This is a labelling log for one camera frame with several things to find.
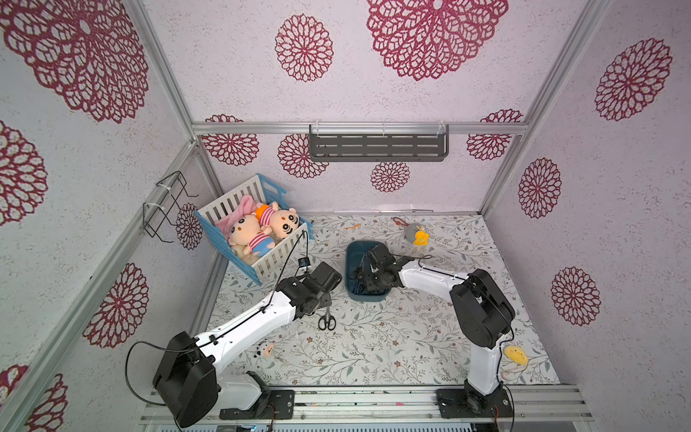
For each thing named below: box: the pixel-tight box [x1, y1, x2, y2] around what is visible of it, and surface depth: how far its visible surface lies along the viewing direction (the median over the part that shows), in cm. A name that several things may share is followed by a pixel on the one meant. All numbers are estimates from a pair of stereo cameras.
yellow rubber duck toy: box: [503, 345, 529, 366], surface depth 83 cm
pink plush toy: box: [214, 195, 257, 242], surface depth 105 cm
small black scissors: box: [317, 306, 337, 332], surface depth 91 cm
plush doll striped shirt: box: [227, 214, 276, 258], surface depth 98 cm
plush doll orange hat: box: [254, 201, 300, 239], surface depth 105 cm
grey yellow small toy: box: [403, 223, 431, 246], surface depth 108 cm
